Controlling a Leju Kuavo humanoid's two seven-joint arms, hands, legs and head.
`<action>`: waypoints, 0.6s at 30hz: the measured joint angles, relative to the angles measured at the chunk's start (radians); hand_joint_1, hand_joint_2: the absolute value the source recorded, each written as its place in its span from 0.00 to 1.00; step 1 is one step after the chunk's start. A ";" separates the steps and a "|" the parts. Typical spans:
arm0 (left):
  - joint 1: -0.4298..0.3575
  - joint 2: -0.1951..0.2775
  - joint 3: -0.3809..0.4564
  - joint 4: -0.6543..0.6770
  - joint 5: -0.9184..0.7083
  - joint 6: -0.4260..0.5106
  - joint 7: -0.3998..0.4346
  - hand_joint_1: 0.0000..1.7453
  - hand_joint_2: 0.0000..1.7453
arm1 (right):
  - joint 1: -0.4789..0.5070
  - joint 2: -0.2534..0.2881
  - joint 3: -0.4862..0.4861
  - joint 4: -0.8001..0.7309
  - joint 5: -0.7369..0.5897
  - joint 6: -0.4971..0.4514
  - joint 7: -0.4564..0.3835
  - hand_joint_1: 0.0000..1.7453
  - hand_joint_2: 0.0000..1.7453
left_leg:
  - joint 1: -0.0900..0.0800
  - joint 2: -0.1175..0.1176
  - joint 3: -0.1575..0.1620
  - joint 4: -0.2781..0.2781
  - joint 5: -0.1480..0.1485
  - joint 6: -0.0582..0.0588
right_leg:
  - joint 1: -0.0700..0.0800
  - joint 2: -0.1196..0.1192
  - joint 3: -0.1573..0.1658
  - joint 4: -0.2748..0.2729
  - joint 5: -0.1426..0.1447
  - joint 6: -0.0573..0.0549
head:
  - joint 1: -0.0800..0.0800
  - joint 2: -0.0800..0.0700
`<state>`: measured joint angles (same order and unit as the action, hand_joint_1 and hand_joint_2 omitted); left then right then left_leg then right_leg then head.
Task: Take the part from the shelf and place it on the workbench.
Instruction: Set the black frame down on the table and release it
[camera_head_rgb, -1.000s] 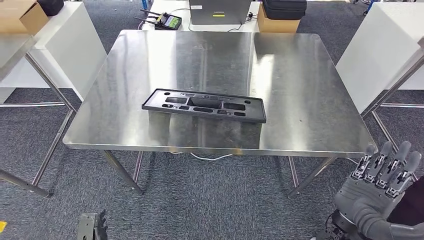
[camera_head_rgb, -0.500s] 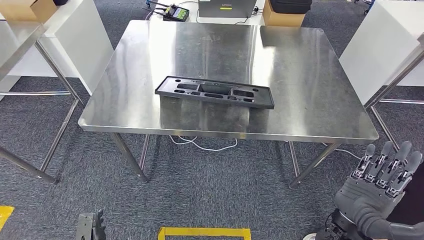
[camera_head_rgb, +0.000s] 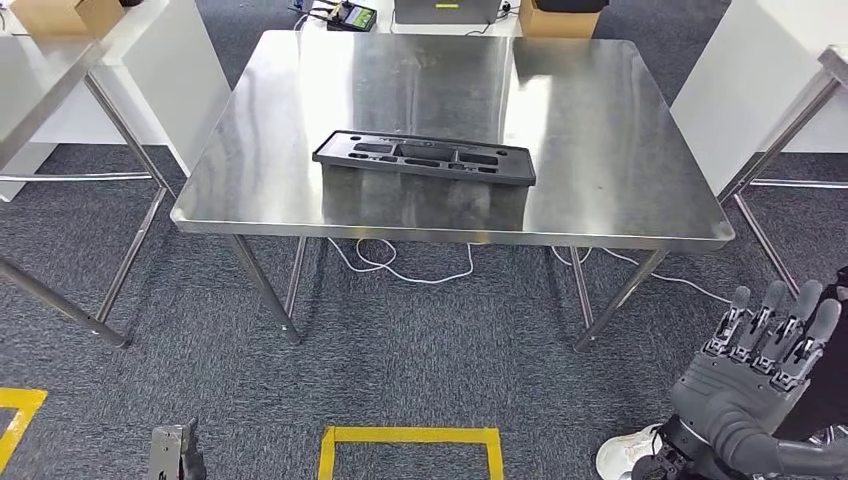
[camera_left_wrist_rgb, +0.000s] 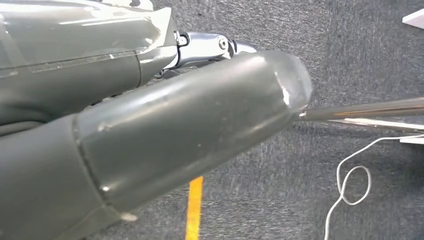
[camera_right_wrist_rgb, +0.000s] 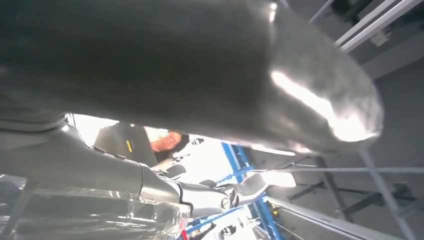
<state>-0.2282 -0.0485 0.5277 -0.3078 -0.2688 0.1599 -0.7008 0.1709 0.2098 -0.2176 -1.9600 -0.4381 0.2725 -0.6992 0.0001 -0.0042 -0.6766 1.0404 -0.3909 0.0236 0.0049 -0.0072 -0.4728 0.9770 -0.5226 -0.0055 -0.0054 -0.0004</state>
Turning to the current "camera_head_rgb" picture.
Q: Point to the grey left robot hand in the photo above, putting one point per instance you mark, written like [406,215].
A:
[193,460]

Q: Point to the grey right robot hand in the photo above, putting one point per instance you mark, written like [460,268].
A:
[735,404]

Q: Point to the black plastic mounting plate part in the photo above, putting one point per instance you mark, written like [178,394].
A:
[331,156]

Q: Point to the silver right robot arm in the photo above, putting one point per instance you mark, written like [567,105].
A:
[676,457]

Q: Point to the stainless steel workbench table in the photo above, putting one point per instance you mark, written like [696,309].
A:
[596,132]

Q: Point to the yellow floor tape square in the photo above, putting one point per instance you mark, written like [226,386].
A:
[411,435]

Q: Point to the white desk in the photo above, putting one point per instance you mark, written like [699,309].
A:
[172,79]
[742,86]

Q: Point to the cardboard box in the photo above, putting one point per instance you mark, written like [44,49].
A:
[556,25]
[60,16]

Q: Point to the black carry case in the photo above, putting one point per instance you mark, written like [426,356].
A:
[570,5]

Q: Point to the black remote controller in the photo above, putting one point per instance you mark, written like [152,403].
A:
[354,16]

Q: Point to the grey laptop computer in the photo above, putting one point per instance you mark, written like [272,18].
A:
[444,12]

